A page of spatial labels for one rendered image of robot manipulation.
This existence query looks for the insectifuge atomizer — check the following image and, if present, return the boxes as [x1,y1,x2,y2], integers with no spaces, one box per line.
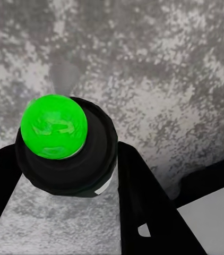
[15,61,118,198]

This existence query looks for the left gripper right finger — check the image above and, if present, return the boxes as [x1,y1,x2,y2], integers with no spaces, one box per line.
[117,141,207,255]

